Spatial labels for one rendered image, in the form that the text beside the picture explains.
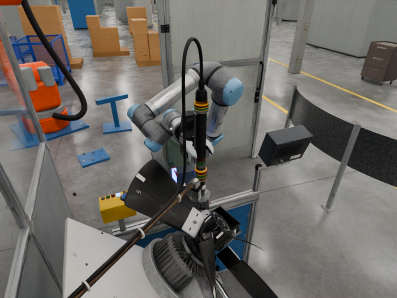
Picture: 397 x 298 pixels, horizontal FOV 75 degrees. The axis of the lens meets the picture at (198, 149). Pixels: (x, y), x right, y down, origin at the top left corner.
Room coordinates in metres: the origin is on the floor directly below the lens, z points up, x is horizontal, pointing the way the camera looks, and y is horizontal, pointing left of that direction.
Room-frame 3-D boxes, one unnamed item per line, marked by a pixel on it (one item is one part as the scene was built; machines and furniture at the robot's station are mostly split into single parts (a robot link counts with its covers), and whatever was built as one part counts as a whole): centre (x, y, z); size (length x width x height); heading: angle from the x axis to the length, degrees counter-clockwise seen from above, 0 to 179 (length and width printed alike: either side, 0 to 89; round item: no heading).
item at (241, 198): (1.09, 0.04, 0.82); 0.90 x 0.04 x 0.08; 112
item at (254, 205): (1.25, -0.36, 0.39); 0.04 x 0.04 x 0.78; 22
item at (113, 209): (0.94, 0.40, 1.02); 0.16 x 0.10 x 0.11; 112
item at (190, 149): (0.71, 0.03, 1.48); 0.09 x 0.03 x 0.06; 10
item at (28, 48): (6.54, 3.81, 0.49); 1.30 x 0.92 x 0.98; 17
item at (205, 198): (0.71, 0.00, 1.34); 0.09 x 0.07 x 0.10; 147
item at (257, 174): (1.25, -0.36, 0.96); 0.03 x 0.03 x 0.20; 22
